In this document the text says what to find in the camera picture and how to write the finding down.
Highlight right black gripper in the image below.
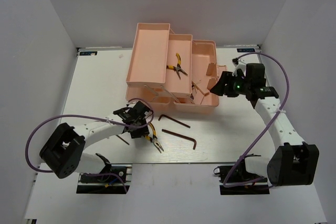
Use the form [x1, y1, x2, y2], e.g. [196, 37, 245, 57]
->
[210, 71, 251, 98]

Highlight small dark hex key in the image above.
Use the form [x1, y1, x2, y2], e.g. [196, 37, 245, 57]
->
[116, 135, 130, 145]

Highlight yellow needle nose pliers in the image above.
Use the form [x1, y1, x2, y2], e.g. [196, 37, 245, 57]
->
[144, 123, 164, 153]

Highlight yellow side cutter pliers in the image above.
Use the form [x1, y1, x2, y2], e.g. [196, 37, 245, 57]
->
[166, 53, 188, 79]

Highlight pink plastic tool box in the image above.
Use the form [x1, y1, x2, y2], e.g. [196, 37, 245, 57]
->
[126, 23, 227, 114]

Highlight long hex key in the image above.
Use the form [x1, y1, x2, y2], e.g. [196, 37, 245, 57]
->
[161, 129, 197, 150]
[158, 114, 191, 129]

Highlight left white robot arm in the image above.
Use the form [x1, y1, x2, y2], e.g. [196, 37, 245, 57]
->
[39, 101, 153, 182]

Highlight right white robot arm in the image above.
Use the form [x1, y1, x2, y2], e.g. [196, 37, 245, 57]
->
[210, 63, 319, 186]

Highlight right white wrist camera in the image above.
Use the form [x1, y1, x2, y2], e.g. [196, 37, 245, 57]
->
[232, 58, 247, 77]

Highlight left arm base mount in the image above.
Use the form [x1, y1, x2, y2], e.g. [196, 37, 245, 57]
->
[76, 164, 132, 195]

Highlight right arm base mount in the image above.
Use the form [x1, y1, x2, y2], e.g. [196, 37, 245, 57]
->
[213, 165, 270, 196]

